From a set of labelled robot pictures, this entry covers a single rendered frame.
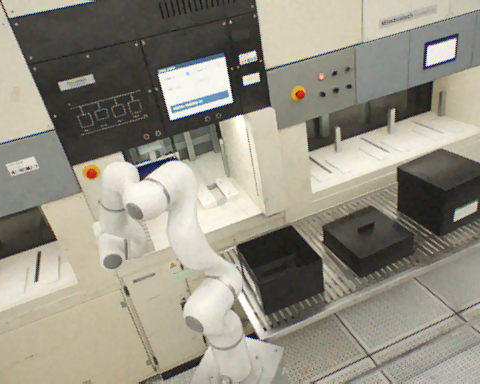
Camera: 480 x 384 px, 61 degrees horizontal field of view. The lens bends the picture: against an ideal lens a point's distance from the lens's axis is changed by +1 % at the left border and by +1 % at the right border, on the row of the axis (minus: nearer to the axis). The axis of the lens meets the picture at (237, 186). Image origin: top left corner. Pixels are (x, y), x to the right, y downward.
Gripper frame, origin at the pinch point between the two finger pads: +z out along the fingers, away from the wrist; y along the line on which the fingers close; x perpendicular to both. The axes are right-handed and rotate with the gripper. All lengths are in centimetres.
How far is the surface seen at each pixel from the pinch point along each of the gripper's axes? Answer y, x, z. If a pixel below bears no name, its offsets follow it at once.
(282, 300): 54, -39, -41
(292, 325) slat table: 54, -44, -50
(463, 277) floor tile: 189, -120, -9
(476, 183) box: 152, -22, -38
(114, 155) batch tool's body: 11.0, 18.8, 12.8
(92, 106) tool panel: 9.6, 40.6, 12.2
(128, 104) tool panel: 22.7, 37.7, 12.2
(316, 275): 70, -34, -41
